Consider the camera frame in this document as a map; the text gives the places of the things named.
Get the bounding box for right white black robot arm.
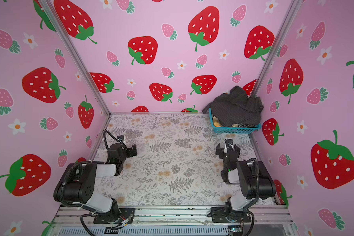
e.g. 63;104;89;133
207;139;276;222

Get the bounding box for aluminium frame rail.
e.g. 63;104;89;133
48;205;299;236

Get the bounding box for left black corrugated cable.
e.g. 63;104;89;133
58;160;92;207

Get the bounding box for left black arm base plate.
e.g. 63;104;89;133
93;207;136;224

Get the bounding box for yellow plaid shirt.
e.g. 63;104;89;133
212;115;254;129

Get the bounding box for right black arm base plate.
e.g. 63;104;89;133
207;206;252;223

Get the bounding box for teal plastic basket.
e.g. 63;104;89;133
208;108;261;134

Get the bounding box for dark grey pinstripe shirt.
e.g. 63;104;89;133
202;86;264;127

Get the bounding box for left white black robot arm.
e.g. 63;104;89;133
54;143;137;223

